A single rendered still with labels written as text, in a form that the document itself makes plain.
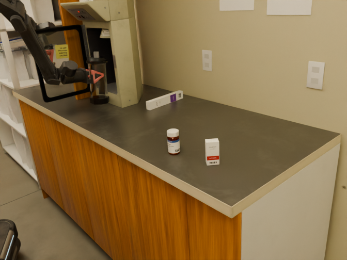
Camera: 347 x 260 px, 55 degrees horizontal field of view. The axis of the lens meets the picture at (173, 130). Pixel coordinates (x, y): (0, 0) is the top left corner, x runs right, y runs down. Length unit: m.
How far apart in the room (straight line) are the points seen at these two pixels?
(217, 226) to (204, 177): 0.16
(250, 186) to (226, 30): 0.94
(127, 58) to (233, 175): 0.99
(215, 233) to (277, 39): 0.91
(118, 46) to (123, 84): 0.21
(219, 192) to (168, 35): 1.29
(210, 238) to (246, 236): 0.14
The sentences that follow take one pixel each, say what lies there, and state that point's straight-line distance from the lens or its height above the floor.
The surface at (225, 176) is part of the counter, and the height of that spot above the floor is 0.94.
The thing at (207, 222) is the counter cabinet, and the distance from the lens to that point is 1.16.
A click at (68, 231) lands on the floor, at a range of 2.58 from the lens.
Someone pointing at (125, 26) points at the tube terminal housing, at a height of 1.38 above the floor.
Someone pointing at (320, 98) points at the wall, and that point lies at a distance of 1.56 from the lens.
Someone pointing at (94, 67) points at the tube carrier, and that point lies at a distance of 1.77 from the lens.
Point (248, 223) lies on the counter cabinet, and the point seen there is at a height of 0.84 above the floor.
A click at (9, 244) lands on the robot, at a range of 2.27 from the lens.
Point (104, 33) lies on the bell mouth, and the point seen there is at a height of 1.34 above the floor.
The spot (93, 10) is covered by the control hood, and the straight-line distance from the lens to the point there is 1.78.
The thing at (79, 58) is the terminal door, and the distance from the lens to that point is 2.08.
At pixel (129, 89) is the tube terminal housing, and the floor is 1.03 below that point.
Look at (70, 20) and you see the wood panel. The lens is 2.12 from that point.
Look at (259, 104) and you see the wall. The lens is 1.74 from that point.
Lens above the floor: 1.52
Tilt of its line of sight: 22 degrees down
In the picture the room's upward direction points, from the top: 4 degrees counter-clockwise
